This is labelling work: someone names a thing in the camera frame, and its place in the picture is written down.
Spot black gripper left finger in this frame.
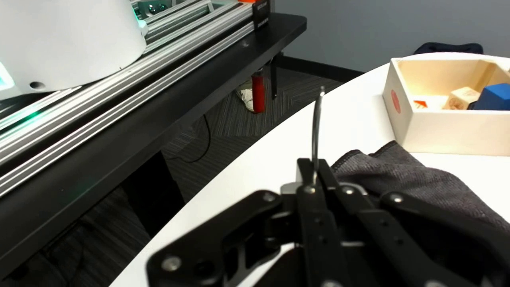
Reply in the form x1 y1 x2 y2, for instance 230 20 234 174
145 156 321 287

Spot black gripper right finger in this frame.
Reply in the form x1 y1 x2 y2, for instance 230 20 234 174
317 159 510 287

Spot dark grey cloth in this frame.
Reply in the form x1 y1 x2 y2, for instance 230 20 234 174
332 140 510 256

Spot shallow wooden tray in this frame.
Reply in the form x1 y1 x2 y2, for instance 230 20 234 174
381 54 510 158

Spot natural wood toy block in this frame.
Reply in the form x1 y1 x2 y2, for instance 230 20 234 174
448 86 483 111

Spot red cylinder under stand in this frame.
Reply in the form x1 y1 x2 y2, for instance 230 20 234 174
250 70 268 115

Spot blue toy block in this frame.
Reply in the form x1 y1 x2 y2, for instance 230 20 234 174
467 81 510 111

